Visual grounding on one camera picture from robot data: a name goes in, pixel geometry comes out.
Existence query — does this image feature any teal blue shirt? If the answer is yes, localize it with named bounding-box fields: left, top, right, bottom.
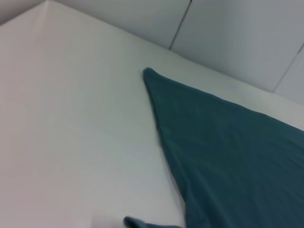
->
left=123, top=67, right=304, bottom=228

